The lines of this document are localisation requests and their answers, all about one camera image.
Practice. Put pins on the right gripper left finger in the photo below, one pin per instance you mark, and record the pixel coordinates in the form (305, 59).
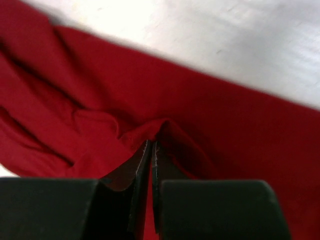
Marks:
(126, 197)

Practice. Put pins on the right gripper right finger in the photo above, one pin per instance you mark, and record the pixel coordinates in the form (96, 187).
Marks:
(170, 196)

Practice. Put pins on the dark red t-shirt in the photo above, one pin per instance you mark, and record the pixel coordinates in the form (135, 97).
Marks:
(75, 105)

